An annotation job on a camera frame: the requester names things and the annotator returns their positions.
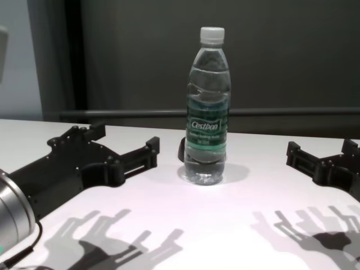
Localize black left wrist camera cable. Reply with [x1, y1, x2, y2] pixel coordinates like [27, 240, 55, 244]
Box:
[0, 220, 43, 262]

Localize small black object behind bottle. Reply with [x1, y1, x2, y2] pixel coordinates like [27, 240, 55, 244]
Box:
[177, 136, 188, 163]

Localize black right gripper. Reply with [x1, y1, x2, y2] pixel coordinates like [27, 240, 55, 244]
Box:
[286, 139, 360, 202]

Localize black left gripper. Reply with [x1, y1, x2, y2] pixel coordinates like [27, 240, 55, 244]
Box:
[7, 121, 161, 221]

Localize clear water bottle green label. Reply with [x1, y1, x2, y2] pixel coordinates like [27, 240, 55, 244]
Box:
[181, 26, 232, 186]

